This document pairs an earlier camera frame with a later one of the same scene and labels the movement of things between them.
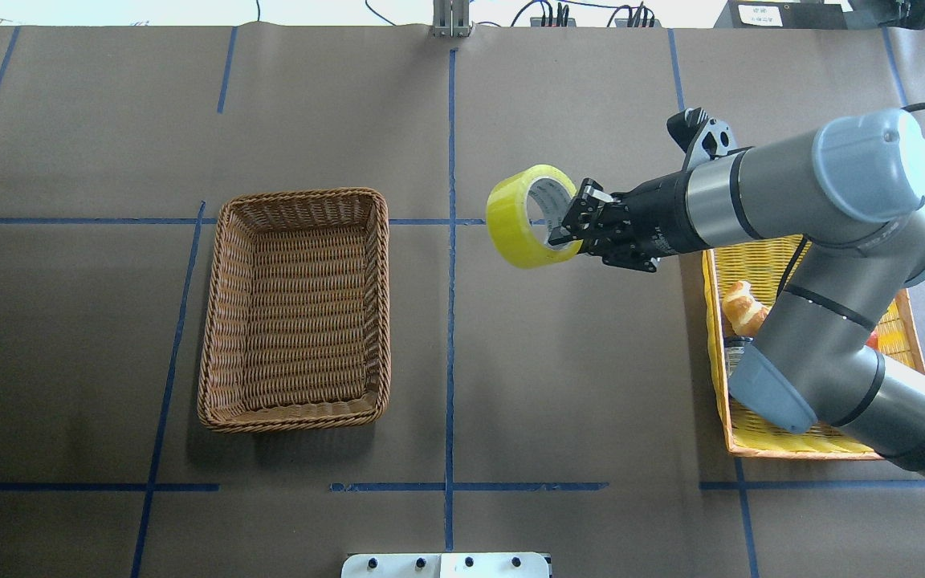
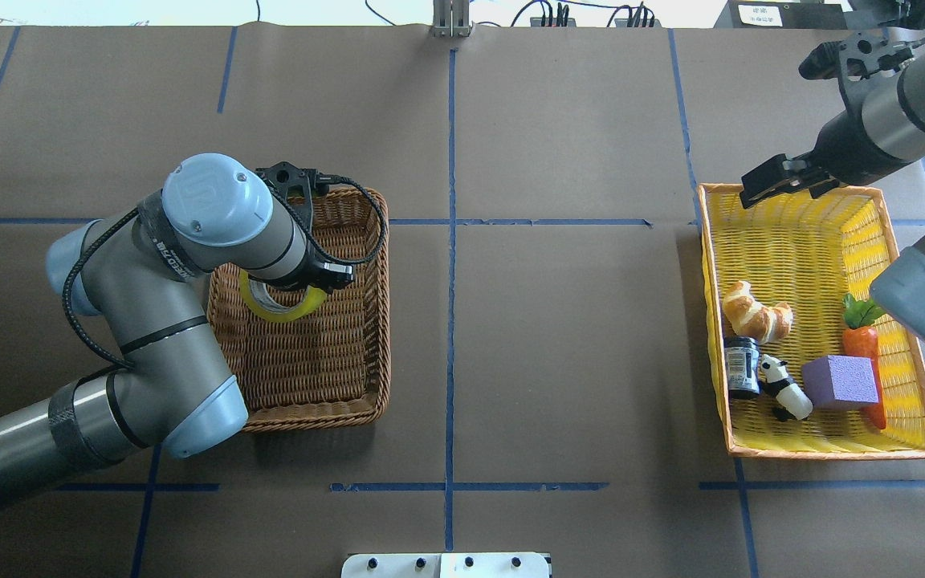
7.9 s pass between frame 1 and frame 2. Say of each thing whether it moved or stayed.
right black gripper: moved
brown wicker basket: stayed
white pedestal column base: stayed
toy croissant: stayed
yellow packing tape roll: moved
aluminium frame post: stayed
